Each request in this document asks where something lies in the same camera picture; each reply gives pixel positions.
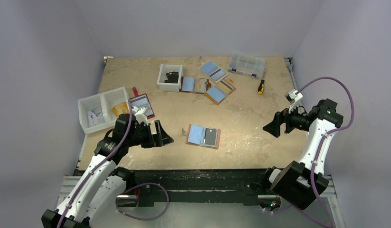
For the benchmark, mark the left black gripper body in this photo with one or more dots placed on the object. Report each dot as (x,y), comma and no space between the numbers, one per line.
(139,137)

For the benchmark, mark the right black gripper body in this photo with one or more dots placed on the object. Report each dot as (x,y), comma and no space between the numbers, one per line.
(285,120)

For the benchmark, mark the pink card holder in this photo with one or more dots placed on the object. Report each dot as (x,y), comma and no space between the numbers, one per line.
(195,136)

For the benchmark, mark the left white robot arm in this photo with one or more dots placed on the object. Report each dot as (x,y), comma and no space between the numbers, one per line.
(103,180)

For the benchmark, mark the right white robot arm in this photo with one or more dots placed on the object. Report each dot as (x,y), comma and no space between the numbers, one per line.
(302,181)

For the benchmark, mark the orange card in bin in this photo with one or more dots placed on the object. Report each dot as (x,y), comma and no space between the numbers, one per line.
(121,108)

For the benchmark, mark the red card holder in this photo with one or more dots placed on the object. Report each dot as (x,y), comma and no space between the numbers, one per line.
(142,101)

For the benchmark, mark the printed card in bin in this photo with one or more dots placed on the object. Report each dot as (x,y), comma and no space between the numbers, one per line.
(95,117)

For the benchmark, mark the brown open card holder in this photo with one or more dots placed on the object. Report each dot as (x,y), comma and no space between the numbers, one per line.
(194,85)

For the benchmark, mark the orange card holder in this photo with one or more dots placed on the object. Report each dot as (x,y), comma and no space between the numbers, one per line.
(220,91)

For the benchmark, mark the white card holder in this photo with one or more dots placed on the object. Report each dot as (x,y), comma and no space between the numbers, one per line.
(213,71)

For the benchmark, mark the yellow black screwdriver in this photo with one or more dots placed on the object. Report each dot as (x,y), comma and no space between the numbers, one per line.
(261,87)

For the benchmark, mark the white two-compartment bin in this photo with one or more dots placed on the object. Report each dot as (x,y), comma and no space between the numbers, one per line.
(106,100)

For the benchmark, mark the black object in box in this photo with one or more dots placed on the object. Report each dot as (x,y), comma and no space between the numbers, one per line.
(172,77)

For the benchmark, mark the clear plastic organizer box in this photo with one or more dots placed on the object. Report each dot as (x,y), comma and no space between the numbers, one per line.
(246,65)

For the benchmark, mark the small white square box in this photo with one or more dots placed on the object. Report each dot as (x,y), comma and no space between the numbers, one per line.
(166,87)

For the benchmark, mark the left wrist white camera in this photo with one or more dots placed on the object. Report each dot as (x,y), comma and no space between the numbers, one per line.
(141,111)

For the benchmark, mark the wrist white camera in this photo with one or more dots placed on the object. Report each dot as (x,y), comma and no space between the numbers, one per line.
(141,111)
(295,98)

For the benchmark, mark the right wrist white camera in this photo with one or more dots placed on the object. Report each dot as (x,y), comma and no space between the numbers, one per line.
(295,98)

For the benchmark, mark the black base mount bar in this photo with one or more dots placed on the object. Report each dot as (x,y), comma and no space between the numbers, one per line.
(243,186)

